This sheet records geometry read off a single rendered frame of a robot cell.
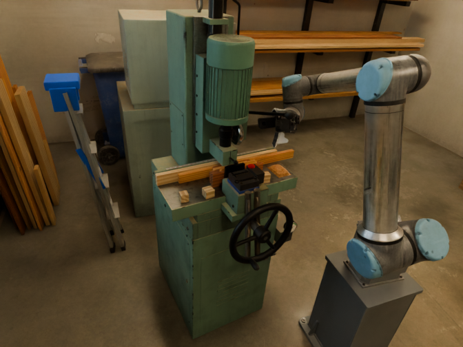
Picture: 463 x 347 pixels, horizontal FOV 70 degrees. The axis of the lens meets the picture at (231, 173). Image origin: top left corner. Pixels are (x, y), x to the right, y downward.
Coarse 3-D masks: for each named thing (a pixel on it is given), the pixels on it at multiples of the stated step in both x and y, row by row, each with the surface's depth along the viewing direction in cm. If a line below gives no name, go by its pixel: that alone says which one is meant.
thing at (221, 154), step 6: (210, 138) 146; (216, 138) 147; (210, 144) 146; (216, 144) 142; (210, 150) 148; (216, 150) 142; (222, 150) 138; (228, 150) 138; (234, 150) 139; (216, 156) 143; (222, 156) 138; (228, 156) 139; (234, 156) 141; (222, 162) 139; (228, 162) 141
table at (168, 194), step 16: (272, 176) 148; (288, 176) 149; (160, 192) 134; (176, 192) 133; (192, 192) 134; (272, 192) 146; (176, 208) 125; (192, 208) 128; (208, 208) 132; (224, 208) 132
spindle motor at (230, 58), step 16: (208, 48) 117; (224, 48) 112; (240, 48) 113; (208, 64) 120; (224, 64) 115; (240, 64) 116; (208, 80) 122; (224, 80) 119; (240, 80) 119; (208, 96) 126; (224, 96) 121; (240, 96) 123; (208, 112) 129; (224, 112) 125; (240, 112) 127
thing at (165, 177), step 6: (270, 150) 159; (276, 150) 159; (240, 156) 152; (246, 156) 152; (252, 156) 154; (210, 162) 145; (216, 162) 146; (186, 168) 140; (192, 168) 141; (198, 168) 142; (156, 174) 135; (162, 174) 135; (168, 174) 136; (174, 174) 138; (156, 180) 135; (162, 180) 136; (168, 180) 138; (174, 180) 139
